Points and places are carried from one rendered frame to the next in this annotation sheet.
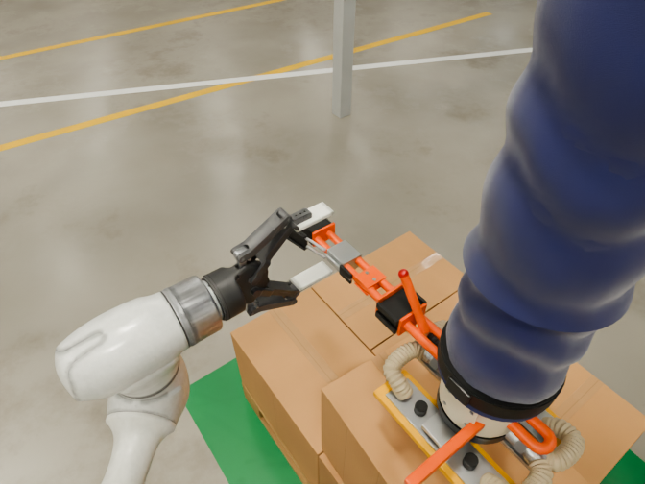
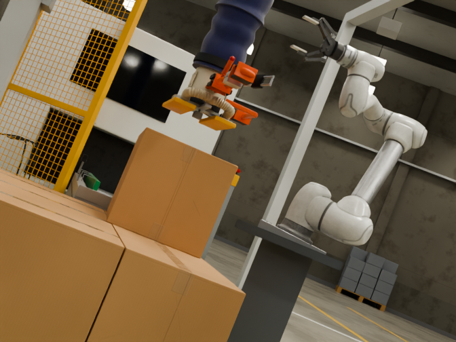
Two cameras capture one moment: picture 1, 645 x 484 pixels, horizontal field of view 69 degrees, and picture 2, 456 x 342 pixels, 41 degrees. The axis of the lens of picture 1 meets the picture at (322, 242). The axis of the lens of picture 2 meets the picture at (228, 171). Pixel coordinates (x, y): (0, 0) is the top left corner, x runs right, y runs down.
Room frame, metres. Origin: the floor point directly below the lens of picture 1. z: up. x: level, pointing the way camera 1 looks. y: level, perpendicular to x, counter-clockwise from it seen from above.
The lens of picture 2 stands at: (2.88, 0.91, 0.74)
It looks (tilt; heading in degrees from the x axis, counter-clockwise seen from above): 4 degrees up; 203
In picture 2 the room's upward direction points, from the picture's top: 23 degrees clockwise
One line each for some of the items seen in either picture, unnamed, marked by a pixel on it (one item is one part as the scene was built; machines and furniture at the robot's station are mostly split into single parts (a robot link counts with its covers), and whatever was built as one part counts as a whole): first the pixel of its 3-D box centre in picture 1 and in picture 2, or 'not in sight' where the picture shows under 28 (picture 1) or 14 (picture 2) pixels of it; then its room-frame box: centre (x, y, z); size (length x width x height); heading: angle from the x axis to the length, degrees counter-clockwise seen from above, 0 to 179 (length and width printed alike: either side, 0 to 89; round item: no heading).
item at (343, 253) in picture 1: (344, 257); (233, 80); (0.84, -0.06, 1.22); 0.07 x 0.07 x 0.04; 37
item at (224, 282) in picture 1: (239, 285); (331, 48); (0.45, 0.13, 1.57); 0.09 x 0.07 x 0.08; 127
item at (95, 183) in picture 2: not in sight; (86, 179); (-0.90, -1.67, 0.60); 1.60 x 0.11 x 0.09; 37
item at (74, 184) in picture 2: not in sight; (73, 191); (-0.58, -1.51, 0.50); 2.31 x 0.05 x 0.19; 37
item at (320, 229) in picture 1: (315, 227); (243, 73); (0.96, 0.02, 1.23); 0.08 x 0.07 x 0.05; 37
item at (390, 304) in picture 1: (400, 308); (220, 84); (0.67, -0.18, 1.23); 0.10 x 0.08 x 0.06; 127
